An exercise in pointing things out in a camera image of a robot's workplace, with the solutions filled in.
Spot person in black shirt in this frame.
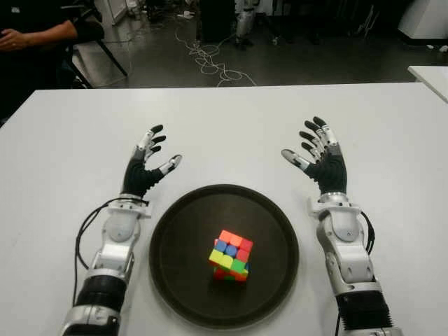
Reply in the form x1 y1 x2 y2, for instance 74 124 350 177
0 0 78 122

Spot white side table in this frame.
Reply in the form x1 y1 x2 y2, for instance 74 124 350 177
407 64 448 104

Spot grey metal stand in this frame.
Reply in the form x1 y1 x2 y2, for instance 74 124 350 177
356 2 381 36

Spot multicoloured Rubik's cube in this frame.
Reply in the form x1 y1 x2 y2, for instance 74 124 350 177
208 229 254 282

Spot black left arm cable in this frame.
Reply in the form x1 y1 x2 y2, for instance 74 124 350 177
72 196 150 307

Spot person bare forearm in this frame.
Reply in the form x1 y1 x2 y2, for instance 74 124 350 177
24 19 78 48

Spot white humanoid robot legs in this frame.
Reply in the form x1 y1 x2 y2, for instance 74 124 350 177
234 0 259 50

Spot white curved cabinet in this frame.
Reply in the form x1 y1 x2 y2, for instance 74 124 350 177
397 0 448 45

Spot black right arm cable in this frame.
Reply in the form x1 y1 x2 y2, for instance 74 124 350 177
360 209 376 255

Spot dark brown round plate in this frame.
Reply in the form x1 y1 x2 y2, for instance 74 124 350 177
148 183 300 330

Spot white floor cabinet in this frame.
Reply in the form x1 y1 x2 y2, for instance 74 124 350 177
93 0 136 25

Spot black chair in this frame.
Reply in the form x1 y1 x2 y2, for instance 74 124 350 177
61 0 129 88

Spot black cabinet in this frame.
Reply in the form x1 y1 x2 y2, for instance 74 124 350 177
199 0 239 42

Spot tangled white floor cable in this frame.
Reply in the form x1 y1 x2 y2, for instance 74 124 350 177
174 24 258 88

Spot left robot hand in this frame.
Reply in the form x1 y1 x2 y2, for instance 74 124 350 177
120 123 183 199

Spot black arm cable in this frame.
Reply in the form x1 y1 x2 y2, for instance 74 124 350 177
72 196 150 307
360 209 376 255

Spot person bare hand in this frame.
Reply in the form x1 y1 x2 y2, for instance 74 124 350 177
0 28 32 53

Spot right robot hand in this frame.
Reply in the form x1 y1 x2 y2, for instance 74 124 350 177
281 115 349 197

